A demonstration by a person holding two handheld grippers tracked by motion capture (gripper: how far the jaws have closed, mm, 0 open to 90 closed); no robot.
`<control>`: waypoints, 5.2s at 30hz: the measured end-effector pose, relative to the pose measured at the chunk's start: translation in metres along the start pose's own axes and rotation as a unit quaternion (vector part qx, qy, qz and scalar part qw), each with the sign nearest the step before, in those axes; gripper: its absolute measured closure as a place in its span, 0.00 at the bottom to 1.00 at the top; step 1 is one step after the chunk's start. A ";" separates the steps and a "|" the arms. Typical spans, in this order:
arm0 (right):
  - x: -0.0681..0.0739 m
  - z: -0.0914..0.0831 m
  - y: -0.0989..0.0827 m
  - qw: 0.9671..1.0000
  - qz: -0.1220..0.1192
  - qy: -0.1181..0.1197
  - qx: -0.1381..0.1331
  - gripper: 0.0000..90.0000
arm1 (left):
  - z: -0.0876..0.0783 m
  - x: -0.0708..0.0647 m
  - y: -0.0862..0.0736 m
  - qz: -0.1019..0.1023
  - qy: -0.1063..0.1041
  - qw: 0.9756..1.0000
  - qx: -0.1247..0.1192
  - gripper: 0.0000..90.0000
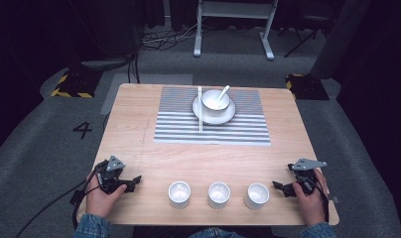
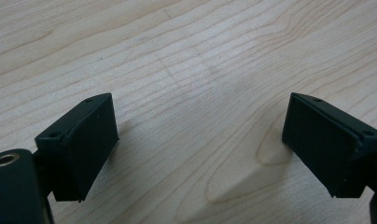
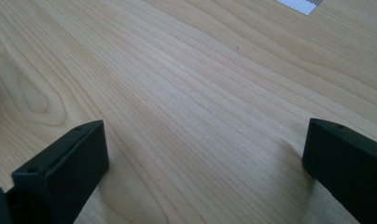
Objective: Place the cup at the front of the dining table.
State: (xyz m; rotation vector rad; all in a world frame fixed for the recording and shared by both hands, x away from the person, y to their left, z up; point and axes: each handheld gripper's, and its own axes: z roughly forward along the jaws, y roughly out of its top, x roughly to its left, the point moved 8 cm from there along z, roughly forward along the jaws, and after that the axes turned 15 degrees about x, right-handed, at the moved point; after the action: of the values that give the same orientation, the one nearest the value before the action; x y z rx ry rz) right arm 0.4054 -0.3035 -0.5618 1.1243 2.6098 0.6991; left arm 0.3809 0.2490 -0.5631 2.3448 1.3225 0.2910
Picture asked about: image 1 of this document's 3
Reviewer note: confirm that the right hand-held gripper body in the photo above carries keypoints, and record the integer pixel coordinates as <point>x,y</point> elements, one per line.
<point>306,168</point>

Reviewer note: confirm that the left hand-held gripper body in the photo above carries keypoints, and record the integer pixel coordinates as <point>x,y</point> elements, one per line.
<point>113,165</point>

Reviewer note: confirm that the person's right hand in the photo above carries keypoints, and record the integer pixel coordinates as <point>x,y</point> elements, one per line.
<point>309,206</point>

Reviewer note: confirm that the person's left hand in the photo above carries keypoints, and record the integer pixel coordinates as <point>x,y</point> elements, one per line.
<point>101,201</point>

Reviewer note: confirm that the white cup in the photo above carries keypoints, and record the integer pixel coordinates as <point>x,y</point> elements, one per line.
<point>179,195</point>
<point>257,196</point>
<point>219,195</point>

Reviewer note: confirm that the grey striped placemat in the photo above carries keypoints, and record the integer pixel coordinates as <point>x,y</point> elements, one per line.
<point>175,129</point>

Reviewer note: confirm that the black yellow striped base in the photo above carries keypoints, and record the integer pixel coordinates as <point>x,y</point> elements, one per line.
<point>307,88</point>
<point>76,86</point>

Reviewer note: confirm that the person's denim legs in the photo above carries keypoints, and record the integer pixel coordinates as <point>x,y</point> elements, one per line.
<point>213,233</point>

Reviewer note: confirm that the white plate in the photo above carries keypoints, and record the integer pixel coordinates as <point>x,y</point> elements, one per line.
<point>218,118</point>

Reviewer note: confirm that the white chopstick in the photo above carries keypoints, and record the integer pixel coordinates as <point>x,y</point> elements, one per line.
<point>201,115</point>

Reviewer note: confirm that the white bowl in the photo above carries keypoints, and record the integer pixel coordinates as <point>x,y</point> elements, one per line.
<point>213,102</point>

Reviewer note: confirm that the white spoon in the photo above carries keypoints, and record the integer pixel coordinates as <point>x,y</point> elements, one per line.
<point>223,91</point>

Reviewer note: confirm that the grey pillar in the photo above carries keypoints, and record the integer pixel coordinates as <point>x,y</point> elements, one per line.
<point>337,39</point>

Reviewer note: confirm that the black tripod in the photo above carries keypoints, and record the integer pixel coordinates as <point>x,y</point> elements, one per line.
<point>306,34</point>

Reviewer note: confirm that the white metal stand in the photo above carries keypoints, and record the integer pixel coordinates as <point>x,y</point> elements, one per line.
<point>233,9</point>

